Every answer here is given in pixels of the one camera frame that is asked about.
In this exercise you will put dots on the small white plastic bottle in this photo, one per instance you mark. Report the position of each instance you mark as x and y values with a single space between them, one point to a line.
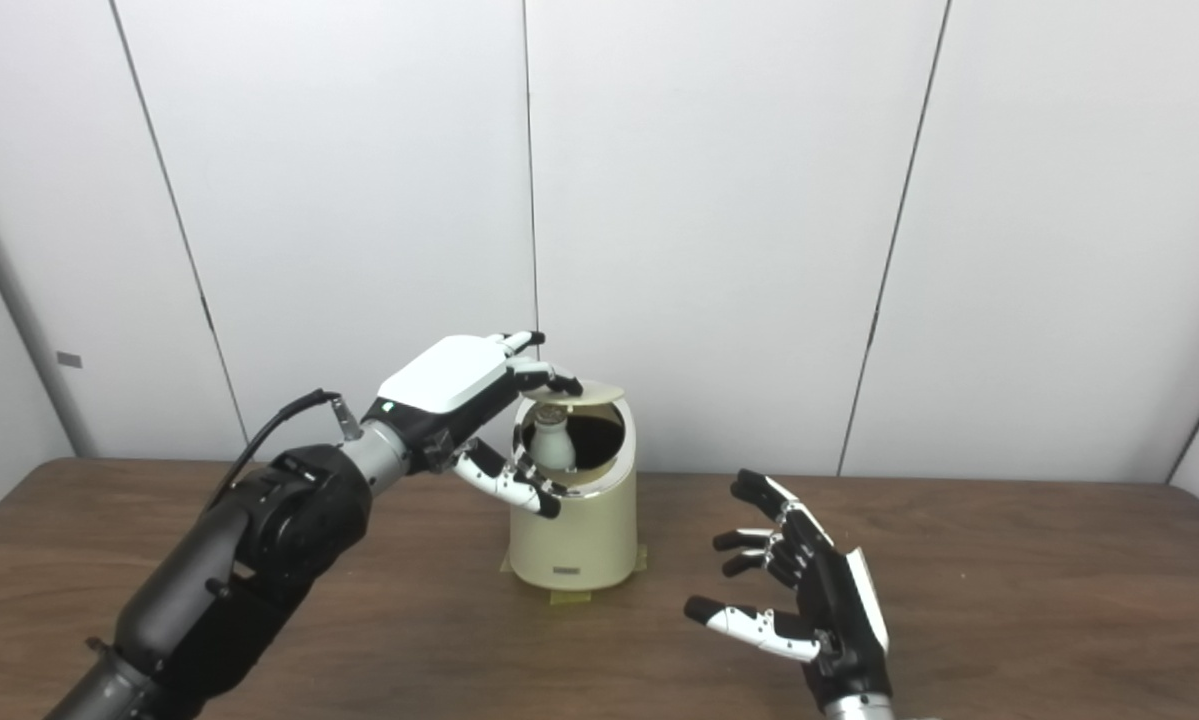
554 445

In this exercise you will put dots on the cream round bin lid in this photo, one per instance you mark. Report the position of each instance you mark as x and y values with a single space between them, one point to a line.
599 394

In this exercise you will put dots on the cream-colored plastic bin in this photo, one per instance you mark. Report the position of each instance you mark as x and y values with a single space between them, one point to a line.
589 540

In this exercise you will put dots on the small gray wall tag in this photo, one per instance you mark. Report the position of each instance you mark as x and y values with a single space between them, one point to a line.
69 359

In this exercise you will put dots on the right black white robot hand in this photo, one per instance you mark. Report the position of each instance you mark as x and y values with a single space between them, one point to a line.
839 610

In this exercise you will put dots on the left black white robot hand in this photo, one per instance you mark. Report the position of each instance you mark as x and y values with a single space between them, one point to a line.
444 385

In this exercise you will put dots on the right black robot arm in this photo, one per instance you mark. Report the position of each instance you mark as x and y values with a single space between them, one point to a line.
859 708

